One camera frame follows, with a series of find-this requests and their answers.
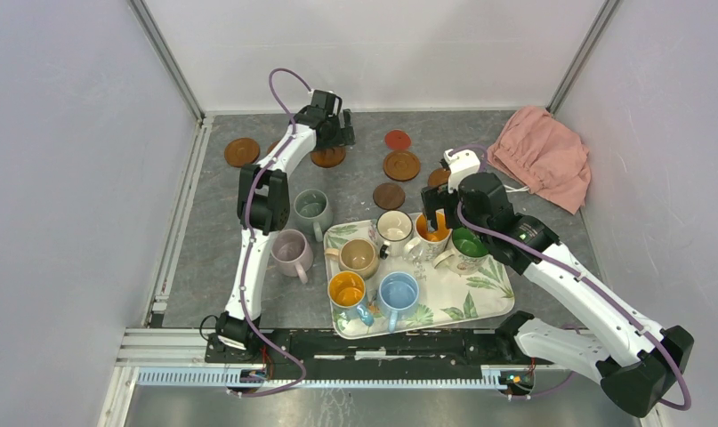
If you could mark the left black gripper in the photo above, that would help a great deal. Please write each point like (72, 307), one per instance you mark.
(343, 136)

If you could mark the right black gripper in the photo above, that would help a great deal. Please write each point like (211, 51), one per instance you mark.
(433, 198)

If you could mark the brown wooden coaster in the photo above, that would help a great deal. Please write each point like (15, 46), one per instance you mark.
(241, 151)
(401, 165)
(438, 177)
(272, 147)
(328, 158)

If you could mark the dark walnut coaster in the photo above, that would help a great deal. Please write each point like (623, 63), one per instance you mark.
(389, 196)

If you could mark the red round coaster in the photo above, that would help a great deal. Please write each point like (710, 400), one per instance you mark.
(397, 140)

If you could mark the pink drawstring cloth bag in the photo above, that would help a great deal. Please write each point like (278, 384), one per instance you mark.
(545, 156)

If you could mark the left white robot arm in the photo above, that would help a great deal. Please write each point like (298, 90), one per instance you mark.
(263, 208)

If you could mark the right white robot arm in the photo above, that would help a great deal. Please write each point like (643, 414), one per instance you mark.
(638, 363)

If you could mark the clear glass cup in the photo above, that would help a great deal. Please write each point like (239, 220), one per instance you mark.
(417, 251)

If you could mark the white mug orange inside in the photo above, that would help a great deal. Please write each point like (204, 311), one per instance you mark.
(438, 239)

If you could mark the cream enamel mug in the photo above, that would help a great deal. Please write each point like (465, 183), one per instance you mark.
(393, 230)

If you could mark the white mug green inside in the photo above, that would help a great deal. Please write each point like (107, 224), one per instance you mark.
(464, 253)

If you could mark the grey green ribbed mug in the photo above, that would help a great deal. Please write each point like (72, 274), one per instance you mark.
(313, 213)

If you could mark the beige ceramic mug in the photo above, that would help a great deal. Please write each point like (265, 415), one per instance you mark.
(358, 255)

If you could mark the light blue mug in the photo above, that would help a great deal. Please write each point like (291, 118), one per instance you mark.
(397, 298)

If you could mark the leaf patterned serving tray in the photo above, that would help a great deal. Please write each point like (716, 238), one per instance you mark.
(445, 297)

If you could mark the pink ribbed mug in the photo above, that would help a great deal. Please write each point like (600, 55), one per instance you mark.
(292, 254)

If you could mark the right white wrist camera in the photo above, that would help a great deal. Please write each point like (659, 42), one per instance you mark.
(461, 163)

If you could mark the orange inside blue handle mug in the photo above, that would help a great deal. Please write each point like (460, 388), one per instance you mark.
(348, 297)

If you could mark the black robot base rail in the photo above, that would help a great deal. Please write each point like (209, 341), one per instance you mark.
(322, 355)

